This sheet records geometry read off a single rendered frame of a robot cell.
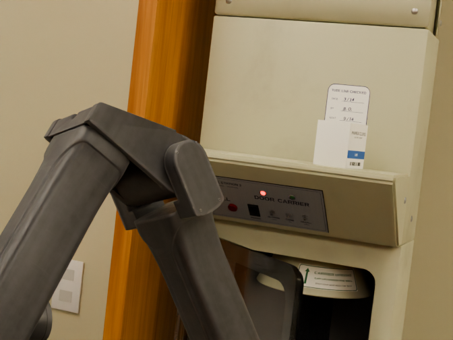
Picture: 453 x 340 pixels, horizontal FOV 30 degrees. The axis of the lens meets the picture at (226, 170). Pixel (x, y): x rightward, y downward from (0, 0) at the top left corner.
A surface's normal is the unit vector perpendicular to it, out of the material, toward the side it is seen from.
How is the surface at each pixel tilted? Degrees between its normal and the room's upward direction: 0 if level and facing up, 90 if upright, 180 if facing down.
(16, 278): 72
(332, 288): 67
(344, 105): 90
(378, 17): 90
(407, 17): 90
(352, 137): 90
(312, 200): 135
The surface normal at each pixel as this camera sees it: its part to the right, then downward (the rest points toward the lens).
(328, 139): -0.59, -0.03
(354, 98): -0.37, 0.00
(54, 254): 0.71, -0.14
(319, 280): -0.04, -0.36
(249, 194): -0.34, 0.71
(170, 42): 0.92, 0.12
